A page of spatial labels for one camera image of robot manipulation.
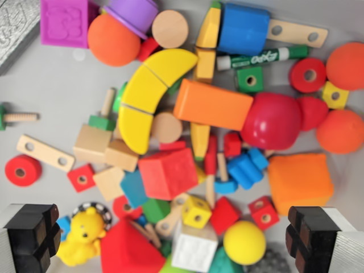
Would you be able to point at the red cube nut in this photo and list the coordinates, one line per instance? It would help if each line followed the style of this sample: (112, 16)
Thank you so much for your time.
(264, 213)

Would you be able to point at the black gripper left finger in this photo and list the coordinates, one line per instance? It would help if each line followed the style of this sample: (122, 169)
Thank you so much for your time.
(25, 239)

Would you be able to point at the orange rectangular wooden block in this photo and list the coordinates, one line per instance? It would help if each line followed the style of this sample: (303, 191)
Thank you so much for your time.
(211, 103)

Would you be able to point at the orange foam cube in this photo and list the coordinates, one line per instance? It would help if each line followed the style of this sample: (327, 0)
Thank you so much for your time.
(300, 182)

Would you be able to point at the blue ribbed toy piece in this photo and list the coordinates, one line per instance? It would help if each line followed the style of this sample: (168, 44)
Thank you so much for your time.
(244, 170)

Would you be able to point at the teal rubber toy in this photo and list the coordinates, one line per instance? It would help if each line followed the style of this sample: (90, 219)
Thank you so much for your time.
(223, 263)

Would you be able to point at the blue wooden cylinder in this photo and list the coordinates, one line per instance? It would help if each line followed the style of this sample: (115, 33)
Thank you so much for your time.
(243, 28)

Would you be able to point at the purple embossed cube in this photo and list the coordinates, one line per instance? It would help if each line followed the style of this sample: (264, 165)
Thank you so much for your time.
(62, 22)

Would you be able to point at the short wooden peg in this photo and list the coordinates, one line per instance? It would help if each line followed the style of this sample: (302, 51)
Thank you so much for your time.
(222, 167)

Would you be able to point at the red square nut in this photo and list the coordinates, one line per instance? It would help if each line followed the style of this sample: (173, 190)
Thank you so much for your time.
(81, 178)

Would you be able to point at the purple plastic cup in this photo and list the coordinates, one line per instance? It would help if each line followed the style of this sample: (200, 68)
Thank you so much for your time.
(133, 12)

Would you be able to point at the blue square nut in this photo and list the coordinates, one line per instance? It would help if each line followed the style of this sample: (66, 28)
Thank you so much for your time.
(64, 226)

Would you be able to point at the green toy piece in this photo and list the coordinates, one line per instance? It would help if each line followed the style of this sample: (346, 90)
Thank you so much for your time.
(166, 248)

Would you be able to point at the silver textured block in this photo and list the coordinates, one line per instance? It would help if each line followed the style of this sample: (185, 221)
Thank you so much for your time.
(14, 31)

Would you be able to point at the red foam block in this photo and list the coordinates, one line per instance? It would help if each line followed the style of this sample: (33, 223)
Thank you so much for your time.
(128, 250)

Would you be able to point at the blue wooden block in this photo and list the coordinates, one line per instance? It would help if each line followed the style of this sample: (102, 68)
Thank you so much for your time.
(133, 189)

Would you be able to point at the green dry-erase marker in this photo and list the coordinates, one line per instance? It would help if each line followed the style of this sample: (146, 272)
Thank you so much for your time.
(256, 58)

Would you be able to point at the red wooden cube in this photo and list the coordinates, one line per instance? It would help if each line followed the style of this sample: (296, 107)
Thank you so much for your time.
(224, 216)

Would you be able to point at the green wooden block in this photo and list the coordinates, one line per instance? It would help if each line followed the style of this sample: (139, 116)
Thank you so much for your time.
(156, 210)

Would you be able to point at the small red nut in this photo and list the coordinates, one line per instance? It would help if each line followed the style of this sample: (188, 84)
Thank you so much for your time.
(232, 144)

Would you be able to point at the grey bumpy ball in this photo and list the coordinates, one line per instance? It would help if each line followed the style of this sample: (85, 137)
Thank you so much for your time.
(270, 258)

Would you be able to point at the green cube nut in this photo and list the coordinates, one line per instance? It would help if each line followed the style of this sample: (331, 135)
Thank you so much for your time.
(250, 80)

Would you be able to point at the flat red piece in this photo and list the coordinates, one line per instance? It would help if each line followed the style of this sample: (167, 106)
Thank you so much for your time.
(172, 145)

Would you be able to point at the red-headed wooden bolt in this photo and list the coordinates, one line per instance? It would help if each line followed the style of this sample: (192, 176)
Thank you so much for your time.
(211, 159)

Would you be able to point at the red glossy pin figure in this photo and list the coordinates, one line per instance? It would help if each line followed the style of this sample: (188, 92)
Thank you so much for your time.
(270, 119)

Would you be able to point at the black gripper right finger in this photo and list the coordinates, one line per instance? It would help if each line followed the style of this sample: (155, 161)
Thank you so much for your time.
(318, 239)

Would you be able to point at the wooden strip with holes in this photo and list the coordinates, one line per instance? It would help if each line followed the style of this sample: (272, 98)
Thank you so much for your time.
(297, 32)
(45, 153)
(170, 220)

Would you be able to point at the yellow sliced wooden banana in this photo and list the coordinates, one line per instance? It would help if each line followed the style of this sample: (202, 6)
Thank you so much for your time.
(145, 91)

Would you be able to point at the white wooden cube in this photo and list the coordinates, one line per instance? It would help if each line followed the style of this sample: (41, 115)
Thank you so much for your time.
(193, 248)

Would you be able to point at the yellow cube nut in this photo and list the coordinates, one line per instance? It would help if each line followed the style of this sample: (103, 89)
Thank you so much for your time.
(196, 211)

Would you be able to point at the yellow rubber bear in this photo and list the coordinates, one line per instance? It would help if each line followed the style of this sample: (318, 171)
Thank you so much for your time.
(82, 239)

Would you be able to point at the plain wooden cube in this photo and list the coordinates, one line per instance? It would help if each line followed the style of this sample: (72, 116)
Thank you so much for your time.
(91, 143)
(109, 183)
(122, 156)

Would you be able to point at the red wooden wheel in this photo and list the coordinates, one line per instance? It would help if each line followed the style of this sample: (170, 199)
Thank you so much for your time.
(22, 170)
(123, 207)
(307, 75)

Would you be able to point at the yellow ball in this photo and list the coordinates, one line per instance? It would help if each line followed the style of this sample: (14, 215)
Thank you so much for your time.
(244, 241)

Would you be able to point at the small red block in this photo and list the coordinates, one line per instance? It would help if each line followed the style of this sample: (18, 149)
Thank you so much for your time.
(148, 48)

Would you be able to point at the yellow wedge block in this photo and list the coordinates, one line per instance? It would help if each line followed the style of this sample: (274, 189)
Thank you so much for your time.
(209, 31)

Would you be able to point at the yellow square nut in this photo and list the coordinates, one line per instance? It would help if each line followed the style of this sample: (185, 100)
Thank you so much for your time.
(335, 95)

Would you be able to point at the light green round piece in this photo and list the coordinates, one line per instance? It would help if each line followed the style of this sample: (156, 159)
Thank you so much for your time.
(119, 96)

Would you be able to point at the wooden toy screwdriver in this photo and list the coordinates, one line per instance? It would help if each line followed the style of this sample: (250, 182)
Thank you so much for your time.
(148, 230)

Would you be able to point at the yellow rectangular block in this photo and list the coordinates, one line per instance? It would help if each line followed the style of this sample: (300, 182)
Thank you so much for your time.
(205, 64)

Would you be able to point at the large red cube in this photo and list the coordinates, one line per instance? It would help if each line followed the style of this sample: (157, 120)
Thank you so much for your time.
(167, 173)

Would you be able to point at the orange foam ball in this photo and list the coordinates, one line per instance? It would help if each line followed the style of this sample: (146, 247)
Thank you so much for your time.
(347, 65)
(113, 41)
(339, 132)

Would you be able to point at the round wooden disc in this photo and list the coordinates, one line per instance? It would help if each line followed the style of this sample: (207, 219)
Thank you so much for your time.
(170, 28)
(167, 128)

